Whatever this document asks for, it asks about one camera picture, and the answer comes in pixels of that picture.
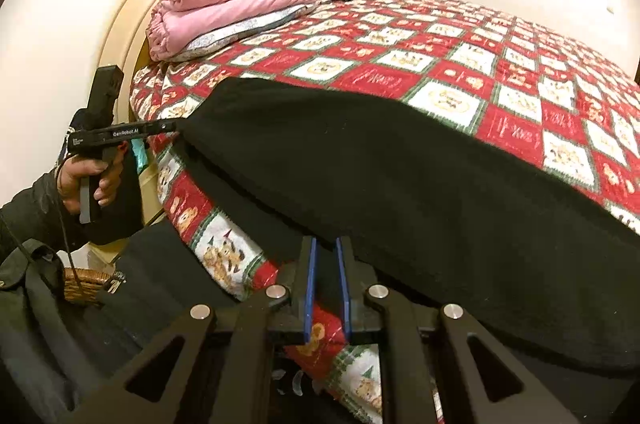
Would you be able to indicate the wicker basket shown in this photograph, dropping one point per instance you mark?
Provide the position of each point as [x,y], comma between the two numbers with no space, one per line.
[85,284]

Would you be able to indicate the grey floral pillow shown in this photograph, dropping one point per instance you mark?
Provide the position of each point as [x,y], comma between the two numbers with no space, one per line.
[240,31]

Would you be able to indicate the black pants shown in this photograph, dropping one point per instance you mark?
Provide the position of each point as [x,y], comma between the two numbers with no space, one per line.
[375,204]

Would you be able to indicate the person's left forearm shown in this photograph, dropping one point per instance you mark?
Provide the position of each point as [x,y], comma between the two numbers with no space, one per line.
[30,219]

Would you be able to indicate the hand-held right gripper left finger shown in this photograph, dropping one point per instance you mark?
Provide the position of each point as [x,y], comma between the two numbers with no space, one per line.
[310,299]

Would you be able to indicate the person's dark jacket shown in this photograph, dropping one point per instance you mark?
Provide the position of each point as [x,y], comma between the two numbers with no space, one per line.
[40,344]

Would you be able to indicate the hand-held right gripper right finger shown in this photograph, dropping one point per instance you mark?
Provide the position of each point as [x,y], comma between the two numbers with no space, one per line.
[344,299]

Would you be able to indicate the person's left hand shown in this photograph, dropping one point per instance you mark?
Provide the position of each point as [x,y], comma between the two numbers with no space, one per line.
[70,179]

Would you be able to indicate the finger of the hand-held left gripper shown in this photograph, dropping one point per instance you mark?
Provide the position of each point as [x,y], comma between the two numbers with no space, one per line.
[164,128]

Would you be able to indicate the red checkered printed quilt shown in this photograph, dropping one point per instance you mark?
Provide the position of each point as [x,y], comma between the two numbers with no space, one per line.
[450,53]

